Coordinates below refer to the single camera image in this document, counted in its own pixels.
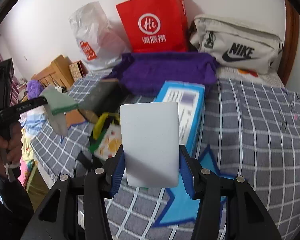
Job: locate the white Miniso plastic bag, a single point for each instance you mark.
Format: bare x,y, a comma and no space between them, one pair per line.
99,44

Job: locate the red paper shopping bag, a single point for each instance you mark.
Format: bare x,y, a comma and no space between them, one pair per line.
155,25

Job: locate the white and green sock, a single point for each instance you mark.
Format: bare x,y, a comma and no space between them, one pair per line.
58,104

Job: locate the beige Nike waist bag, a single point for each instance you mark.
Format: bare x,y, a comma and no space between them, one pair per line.
237,44

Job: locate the person's left hand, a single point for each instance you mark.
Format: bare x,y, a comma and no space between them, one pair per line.
11,151

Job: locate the orange print wipe packet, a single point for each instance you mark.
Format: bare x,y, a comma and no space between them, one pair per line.
110,143

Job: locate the dark green tea box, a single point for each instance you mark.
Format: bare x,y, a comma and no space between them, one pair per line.
106,96

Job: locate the yellow mesh pouch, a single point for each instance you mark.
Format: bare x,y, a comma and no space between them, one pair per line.
104,122

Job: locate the brown wooden door frame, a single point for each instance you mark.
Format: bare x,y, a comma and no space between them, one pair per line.
291,43

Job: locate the purple plush toy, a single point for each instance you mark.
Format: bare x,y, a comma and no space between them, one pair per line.
34,89

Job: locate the patterned book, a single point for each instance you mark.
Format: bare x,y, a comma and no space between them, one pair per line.
77,70

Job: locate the grey plaid bed sheet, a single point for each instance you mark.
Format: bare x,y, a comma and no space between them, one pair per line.
253,130

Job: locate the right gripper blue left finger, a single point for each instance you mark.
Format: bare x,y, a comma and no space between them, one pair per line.
117,168

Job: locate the wooden bed headboard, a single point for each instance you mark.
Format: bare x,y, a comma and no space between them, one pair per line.
57,73

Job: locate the blue felt star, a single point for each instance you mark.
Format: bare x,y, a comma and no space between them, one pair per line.
180,207

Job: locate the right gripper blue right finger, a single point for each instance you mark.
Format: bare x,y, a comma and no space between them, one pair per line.
186,171

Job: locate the blue tissue pack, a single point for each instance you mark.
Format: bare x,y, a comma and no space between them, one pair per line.
190,99

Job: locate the green wipe packet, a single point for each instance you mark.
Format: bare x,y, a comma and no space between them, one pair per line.
94,145

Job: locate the brown felt star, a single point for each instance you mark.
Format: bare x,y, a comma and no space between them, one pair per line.
74,118

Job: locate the purple folded towel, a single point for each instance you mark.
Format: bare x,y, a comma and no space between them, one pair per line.
145,73

